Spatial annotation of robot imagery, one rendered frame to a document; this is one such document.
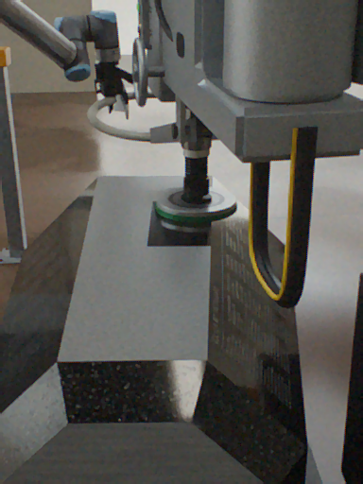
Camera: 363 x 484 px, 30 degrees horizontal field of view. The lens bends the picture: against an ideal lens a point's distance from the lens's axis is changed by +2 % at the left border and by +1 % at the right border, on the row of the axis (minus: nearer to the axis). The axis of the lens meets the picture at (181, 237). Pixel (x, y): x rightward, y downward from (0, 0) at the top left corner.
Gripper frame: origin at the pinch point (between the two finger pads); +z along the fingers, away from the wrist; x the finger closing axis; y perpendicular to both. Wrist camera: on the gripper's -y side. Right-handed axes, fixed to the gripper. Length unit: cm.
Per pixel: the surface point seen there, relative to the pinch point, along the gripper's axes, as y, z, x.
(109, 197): 43, 3, 60
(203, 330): 68, 1, 133
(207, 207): 31, 1, 90
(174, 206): 37, 1, 84
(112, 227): 54, 2, 80
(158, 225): 45, 3, 86
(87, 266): 71, 1, 97
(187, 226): 39, 3, 92
